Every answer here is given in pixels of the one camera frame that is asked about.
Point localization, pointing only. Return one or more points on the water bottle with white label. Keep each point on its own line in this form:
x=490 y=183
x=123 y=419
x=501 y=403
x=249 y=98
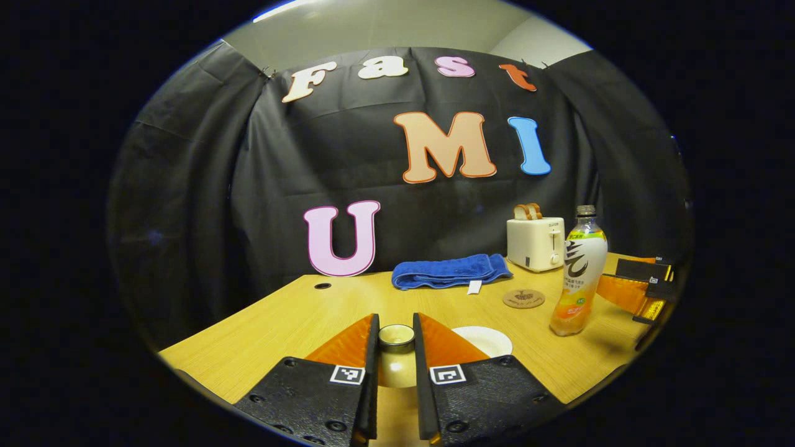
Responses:
x=581 y=267

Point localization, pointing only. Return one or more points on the black backdrop cloth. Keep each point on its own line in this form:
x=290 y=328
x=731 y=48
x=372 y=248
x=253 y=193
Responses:
x=248 y=186

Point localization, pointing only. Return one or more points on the white toaster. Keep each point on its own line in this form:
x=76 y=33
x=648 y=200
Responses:
x=534 y=243

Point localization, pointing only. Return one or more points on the cream teacup lid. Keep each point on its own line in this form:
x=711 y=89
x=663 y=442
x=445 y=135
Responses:
x=396 y=360

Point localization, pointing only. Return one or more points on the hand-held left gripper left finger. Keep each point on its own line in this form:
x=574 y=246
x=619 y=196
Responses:
x=371 y=385

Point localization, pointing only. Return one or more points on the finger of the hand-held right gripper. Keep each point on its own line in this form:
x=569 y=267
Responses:
x=652 y=309
x=627 y=290

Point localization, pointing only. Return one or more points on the round brown coaster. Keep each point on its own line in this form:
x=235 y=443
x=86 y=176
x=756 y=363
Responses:
x=523 y=298

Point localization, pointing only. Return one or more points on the toast slice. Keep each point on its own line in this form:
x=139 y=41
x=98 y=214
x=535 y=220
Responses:
x=520 y=212
x=535 y=211

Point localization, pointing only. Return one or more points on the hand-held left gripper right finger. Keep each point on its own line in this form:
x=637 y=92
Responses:
x=422 y=385

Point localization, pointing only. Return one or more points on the blue folded towel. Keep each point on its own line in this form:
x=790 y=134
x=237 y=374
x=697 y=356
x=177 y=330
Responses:
x=447 y=270

